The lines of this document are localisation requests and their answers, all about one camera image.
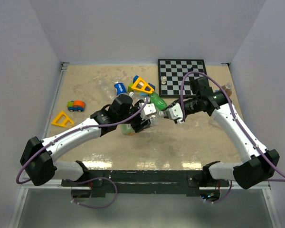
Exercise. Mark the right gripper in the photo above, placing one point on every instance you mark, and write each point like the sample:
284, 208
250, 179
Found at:
178, 101

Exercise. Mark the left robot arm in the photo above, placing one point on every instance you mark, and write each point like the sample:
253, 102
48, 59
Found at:
97, 125

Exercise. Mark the green plastic bottle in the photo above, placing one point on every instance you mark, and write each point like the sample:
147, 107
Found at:
158, 102

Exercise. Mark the blue pepsi bottle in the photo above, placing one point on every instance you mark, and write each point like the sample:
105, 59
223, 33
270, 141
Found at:
120, 89

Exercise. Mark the amber tea bottle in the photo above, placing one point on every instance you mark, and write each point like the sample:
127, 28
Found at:
228, 88

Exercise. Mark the clear bottle yellow cap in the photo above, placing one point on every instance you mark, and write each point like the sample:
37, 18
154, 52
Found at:
106, 89

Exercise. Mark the clear bottle white cap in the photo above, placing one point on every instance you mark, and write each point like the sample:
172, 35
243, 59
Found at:
214, 123
136, 97

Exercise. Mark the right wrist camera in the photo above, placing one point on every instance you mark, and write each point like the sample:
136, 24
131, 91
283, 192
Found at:
175, 113

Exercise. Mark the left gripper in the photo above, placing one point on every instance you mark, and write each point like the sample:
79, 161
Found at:
138, 127

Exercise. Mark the black white chessboard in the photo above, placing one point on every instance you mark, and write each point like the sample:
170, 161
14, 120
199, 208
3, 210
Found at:
175, 70

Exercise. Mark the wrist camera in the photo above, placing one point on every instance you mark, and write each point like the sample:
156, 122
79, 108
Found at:
148, 111
175, 113

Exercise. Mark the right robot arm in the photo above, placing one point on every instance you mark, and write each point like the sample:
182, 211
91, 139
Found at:
257, 162

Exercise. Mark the colourful toy car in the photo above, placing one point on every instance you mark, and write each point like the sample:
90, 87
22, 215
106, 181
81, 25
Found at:
76, 106

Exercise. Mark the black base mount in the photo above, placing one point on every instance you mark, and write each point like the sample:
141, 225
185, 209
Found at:
189, 183

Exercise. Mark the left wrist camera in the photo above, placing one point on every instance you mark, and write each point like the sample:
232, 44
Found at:
148, 111

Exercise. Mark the aluminium frame rail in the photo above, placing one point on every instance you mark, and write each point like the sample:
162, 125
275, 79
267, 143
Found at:
50, 114

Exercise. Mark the yellow triangle toy block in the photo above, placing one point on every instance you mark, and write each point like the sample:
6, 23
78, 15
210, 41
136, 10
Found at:
62, 120
140, 85

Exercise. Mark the white green tea bottle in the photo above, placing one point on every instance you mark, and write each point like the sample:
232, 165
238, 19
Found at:
126, 129

